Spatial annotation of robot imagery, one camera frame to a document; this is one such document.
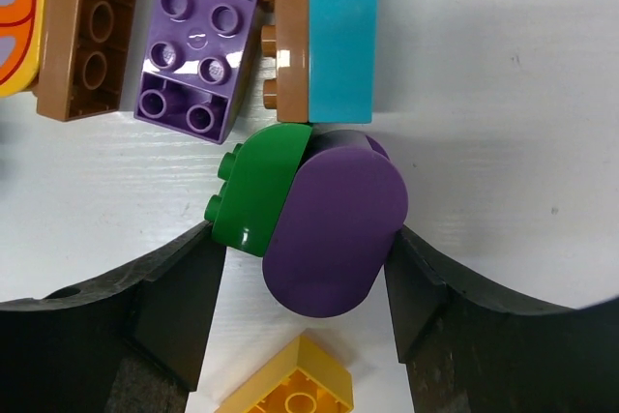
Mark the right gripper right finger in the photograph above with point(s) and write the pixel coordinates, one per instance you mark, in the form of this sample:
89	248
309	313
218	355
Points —
470	344

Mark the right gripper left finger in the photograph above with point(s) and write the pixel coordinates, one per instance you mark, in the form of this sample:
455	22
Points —
130	340

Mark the lilac rounded lego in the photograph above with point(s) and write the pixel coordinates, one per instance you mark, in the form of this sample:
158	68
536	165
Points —
345	206

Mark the green rounded lego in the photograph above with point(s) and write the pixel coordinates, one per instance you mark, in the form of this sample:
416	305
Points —
257	176

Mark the yellow lego brick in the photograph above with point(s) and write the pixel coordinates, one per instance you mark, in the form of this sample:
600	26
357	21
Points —
302	377

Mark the brown teal lego brick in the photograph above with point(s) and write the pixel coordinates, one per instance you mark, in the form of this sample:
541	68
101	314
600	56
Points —
324	53

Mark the purple flat lego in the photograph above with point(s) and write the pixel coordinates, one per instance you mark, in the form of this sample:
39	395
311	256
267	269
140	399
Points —
197	65

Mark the brown long lego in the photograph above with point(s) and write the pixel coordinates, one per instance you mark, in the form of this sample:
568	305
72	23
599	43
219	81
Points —
85	49

